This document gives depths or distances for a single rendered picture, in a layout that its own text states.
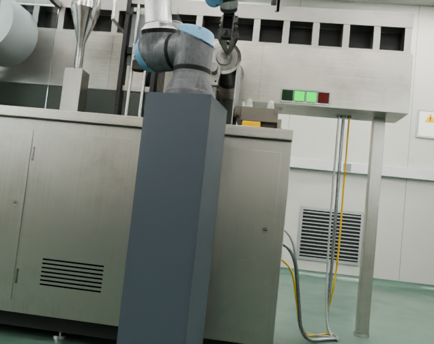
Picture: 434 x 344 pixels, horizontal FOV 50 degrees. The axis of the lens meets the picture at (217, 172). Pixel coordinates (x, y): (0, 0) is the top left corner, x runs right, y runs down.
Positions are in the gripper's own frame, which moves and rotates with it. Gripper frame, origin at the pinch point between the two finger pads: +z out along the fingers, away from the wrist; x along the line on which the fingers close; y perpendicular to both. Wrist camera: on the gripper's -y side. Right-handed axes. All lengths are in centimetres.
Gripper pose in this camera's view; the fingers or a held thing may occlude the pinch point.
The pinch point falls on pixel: (227, 52)
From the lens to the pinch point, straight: 208.4
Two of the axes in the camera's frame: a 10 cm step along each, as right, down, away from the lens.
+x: -9.9, -1.0, 1.1
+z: 0.1, 7.0, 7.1
